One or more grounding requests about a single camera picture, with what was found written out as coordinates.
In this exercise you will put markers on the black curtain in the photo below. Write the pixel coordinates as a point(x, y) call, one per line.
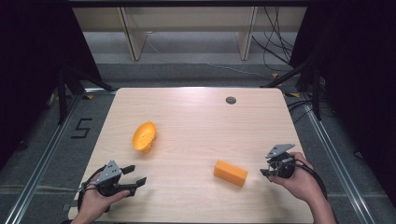
point(28, 77)
point(361, 93)

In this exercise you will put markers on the grey round table grommet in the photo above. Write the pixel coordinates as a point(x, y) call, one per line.
point(231, 100)

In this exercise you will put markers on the yellow black tape marker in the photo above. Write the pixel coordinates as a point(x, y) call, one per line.
point(292, 95)
point(275, 75)
point(89, 97)

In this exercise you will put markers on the beige wooden furniture leg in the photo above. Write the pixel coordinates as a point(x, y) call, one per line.
point(246, 37)
point(134, 37)

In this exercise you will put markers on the black metal stand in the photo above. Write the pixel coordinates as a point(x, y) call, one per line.
point(316, 90)
point(62, 93)

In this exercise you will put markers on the aluminium floor rail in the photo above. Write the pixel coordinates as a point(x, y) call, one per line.
point(339, 168)
point(40, 161)

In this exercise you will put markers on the person's right hand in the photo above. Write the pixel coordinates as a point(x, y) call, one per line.
point(302, 183)

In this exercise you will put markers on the person's left hand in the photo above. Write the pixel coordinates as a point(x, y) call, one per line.
point(95, 203)

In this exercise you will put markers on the orange plastic block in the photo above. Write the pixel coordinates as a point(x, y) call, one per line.
point(230, 173)

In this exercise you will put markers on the orange plastic bowl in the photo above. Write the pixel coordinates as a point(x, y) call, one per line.
point(142, 137)

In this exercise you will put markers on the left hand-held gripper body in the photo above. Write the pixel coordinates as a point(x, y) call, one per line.
point(109, 174)

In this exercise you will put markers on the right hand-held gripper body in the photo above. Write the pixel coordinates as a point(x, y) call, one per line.
point(281, 168)

